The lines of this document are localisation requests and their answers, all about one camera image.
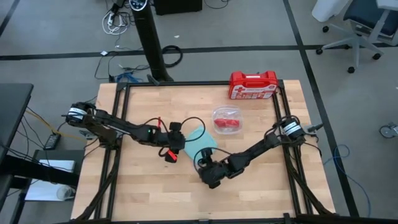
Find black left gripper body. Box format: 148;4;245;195
157;130;187;152

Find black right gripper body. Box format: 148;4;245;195
198;160;233;190

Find teal container lid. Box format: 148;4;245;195
183;125;218;160

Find red elastic bandage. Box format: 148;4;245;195
213;117;241;128

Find clear plastic container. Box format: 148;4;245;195
211;105;244;135

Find clear plastic zip bag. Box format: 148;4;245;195
213;107;243;133

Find red first aid kit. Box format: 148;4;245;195
229;70;279;100

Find white paper sheet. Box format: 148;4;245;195
24;159;77;202

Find clear plastic cup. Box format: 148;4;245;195
56;185;76;201

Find black power adapter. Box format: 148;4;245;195
43;133;62;150

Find black cabinet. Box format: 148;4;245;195
154;0;203;16

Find black desk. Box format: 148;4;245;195
0;83;35;162

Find grey caster wheel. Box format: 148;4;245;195
379;123;398;139

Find white waste bin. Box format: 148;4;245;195
312;0;351;22

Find grey blue office chair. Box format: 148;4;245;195
315;0;398;75

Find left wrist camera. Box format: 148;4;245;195
169;121;183;134

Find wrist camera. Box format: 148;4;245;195
169;121;183;134
200;148;216;160

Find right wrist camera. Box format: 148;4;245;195
200;148;216;160

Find black aluminium rig frame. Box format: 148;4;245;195
70;79;398;224

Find blue cable bundle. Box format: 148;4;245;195
116;72;137;83

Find black coiled cable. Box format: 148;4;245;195
161;45;183;68

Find blue floor cable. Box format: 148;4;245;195
323;143;373;218

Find white power strip cables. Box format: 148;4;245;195
101;9;130;35

